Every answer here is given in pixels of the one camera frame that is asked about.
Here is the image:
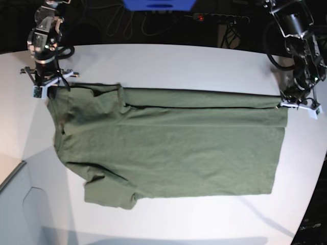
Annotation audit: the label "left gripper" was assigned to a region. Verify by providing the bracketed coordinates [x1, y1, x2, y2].
[277, 86, 321, 111]

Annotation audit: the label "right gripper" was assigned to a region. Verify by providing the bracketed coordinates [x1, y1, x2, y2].
[20, 61, 80, 88]

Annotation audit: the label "green t-shirt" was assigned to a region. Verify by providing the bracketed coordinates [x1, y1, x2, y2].
[48, 84, 288, 209]

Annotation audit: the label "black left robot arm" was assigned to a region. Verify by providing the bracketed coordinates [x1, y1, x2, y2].
[261, 0, 326, 116]

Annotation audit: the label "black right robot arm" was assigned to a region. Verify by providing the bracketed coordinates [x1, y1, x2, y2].
[20, 1, 78, 90]

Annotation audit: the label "blue plastic box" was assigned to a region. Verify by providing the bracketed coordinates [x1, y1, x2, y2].
[123, 0, 196, 11]

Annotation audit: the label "white power strip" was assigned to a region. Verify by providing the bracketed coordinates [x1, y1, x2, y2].
[192, 13, 250, 24]

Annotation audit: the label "black device with label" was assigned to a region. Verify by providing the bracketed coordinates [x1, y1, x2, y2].
[291, 161, 327, 245]

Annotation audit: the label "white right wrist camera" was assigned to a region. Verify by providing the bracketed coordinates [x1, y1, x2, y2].
[33, 85, 49, 99]

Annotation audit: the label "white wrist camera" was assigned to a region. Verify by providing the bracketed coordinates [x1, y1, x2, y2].
[33, 85, 49, 99]
[308, 106, 323, 120]

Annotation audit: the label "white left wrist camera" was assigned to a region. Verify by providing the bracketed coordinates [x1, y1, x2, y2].
[308, 106, 323, 120]

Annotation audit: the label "black hanging cables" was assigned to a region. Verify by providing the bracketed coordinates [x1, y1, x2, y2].
[220, 22, 242, 49]

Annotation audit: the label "black cable loop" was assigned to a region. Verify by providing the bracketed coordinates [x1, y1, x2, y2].
[106, 5, 179, 38]

